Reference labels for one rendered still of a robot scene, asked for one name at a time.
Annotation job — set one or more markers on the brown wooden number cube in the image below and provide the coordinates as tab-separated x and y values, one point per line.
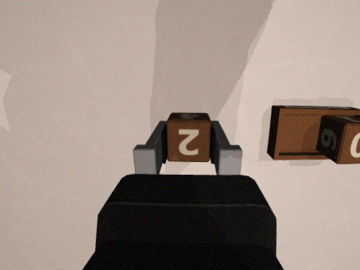
188	137
339	138

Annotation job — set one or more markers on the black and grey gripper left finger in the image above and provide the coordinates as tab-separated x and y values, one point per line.
148	158

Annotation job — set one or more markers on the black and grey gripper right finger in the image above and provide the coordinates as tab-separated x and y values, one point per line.
227	159

